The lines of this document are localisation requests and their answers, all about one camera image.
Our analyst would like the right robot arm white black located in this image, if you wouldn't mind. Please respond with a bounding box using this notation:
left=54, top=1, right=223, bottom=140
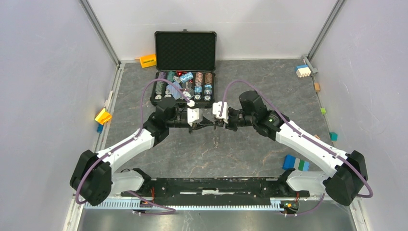
left=213, top=90, right=373, bottom=205

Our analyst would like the teal small cube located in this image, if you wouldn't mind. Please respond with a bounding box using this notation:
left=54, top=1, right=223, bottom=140
left=329, top=131, right=338, bottom=141

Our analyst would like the orange wooden cube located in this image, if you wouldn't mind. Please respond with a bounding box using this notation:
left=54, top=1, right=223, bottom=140
left=314, top=82, right=320, bottom=93

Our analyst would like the blue green toy brick stack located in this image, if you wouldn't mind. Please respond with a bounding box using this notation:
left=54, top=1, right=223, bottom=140
left=282, top=154, right=310, bottom=171

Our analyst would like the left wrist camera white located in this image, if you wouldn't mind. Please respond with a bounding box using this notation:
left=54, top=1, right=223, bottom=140
left=187, top=100, right=203, bottom=127

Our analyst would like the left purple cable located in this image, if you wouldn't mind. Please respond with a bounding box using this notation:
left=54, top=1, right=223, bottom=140
left=75, top=78, right=193, bottom=217

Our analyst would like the small blue block left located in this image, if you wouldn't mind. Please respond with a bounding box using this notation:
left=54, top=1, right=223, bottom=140
left=97, top=124, right=104, bottom=133

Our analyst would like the yellow orange block left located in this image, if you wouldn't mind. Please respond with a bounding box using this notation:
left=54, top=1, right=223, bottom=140
left=94, top=108, right=112, bottom=125

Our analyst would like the blue playing card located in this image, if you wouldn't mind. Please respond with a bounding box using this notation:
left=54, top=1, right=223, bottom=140
left=166, top=82, right=182, bottom=99

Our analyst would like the yellow box at back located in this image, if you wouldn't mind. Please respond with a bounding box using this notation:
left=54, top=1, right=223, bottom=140
left=139, top=54, right=157, bottom=68

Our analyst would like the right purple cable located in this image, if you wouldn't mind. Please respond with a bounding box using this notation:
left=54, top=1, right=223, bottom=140
left=218, top=79, right=373, bottom=218

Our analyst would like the blue white toy brick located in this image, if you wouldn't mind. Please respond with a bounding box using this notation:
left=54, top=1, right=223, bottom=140
left=295, top=64, right=312, bottom=78

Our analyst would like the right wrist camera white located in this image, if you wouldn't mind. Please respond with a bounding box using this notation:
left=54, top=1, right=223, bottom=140
left=212, top=102, right=229, bottom=124

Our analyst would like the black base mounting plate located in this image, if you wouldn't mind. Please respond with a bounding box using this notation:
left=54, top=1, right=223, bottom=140
left=136, top=177, right=310, bottom=205

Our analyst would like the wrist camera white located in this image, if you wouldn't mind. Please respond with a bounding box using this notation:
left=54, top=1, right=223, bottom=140
left=212, top=102, right=229, bottom=124
left=187, top=100, right=203, bottom=127

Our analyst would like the black poker chip case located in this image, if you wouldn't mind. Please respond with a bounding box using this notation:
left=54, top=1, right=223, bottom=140
left=150, top=31, right=217, bottom=108

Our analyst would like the purple cable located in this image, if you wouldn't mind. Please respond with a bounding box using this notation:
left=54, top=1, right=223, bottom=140
left=218, top=79, right=373, bottom=218
left=75, top=78, right=193, bottom=217

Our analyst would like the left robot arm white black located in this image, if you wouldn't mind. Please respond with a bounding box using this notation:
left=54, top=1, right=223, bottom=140
left=70, top=98, right=214, bottom=205

